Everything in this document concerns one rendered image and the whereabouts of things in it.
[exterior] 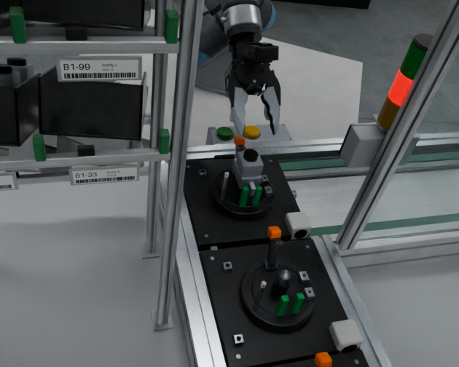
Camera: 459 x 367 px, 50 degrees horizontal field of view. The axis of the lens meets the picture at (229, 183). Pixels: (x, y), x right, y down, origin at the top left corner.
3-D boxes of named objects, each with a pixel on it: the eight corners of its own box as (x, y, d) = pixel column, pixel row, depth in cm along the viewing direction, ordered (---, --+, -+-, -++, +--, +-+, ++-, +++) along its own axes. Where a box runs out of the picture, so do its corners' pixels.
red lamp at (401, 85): (382, 90, 82) (393, 65, 79) (408, 89, 84) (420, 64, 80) (396, 108, 79) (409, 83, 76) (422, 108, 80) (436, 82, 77)
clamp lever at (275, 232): (264, 261, 93) (267, 226, 90) (274, 260, 94) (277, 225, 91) (271, 272, 90) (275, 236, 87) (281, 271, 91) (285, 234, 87)
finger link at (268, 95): (279, 135, 101) (262, 94, 101) (290, 128, 95) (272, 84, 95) (265, 140, 100) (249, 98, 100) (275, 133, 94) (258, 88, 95)
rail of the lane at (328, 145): (151, 178, 123) (152, 145, 115) (450, 156, 147) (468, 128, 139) (154, 194, 119) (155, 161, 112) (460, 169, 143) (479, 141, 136)
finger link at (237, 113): (235, 142, 98) (242, 98, 100) (244, 135, 92) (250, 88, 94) (221, 138, 97) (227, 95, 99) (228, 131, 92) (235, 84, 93)
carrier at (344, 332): (199, 257, 97) (205, 216, 88) (310, 244, 104) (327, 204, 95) (228, 376, 82) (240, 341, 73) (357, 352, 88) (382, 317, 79)
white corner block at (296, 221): (281, 224, 107) (285, 212, 104) (301, 222, 108) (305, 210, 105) (288, 241, 103) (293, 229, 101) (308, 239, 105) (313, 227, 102)
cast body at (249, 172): (232, 167, 106) (237, 143, 101) (250, 166, 107) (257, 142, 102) (242, 196, 100) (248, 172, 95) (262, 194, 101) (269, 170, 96)
